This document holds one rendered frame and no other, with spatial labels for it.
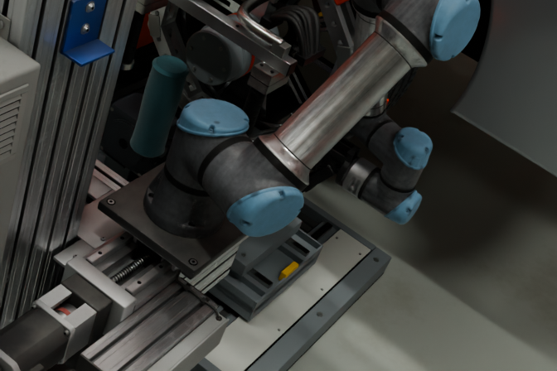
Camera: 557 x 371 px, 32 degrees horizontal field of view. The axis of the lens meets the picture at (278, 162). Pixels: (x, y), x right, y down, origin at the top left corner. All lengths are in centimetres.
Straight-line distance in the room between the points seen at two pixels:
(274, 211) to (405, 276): 166
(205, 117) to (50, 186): 28
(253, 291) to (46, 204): 113
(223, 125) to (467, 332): 167
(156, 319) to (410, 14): 67
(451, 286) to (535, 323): 30
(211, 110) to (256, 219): 22
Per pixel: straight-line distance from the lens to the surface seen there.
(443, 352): 300
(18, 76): 127
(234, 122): 161
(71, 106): 151
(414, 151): 183
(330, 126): 155
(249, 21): 201
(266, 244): 269
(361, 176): 192
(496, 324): 320
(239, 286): 265
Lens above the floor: 195
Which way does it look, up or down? 35 degrees down
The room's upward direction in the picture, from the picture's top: 22 degrees clockwise
